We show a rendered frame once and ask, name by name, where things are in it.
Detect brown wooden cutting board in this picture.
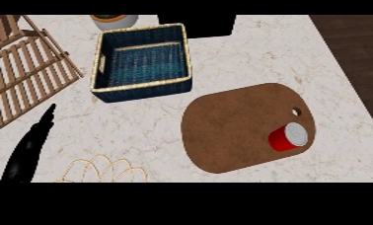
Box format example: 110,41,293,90
180,82,317,175

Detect blue wicker basket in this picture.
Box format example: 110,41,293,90
88,22,193,104

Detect red can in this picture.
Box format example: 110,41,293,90
267,121,311,153

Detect black appliance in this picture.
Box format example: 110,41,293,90
156,15,237,39

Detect white plant pot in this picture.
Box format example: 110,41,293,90
88,15,140,33

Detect wooden slatted rack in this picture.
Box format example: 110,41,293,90
0,15,85,129

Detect gold wire basket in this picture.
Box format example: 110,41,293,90
54,154,149,184

